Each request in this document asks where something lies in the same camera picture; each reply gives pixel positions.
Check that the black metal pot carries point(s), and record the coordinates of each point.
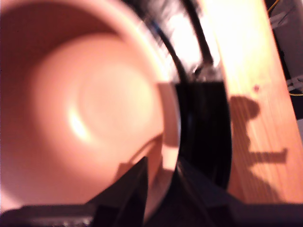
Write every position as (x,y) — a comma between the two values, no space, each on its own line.
(71,94)

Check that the black Philips rice cooker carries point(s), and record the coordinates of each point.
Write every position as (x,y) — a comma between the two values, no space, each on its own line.
(203,118)

